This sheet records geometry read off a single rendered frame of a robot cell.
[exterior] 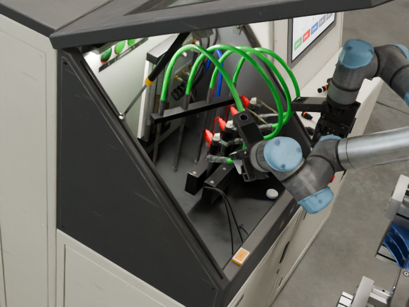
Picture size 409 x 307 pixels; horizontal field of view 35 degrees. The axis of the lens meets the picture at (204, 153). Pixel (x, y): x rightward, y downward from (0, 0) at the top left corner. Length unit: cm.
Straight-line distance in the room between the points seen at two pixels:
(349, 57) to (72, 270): 112
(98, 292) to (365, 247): 165
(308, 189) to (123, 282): 78
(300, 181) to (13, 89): 83
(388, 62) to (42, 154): 97
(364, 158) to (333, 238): 187
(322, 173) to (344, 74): 27
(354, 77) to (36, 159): 92
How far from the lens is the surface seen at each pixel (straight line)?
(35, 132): 186
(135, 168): 166
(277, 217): 198
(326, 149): 154
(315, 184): 145
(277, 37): 218
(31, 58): 172
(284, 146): 141
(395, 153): 147
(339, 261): 326
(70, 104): 170
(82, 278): 215
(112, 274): 202
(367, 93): 259
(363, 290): 183
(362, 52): 158
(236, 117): 161
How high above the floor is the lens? 233
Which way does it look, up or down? 41 degrees down
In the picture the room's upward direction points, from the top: 12 degrees clockwise
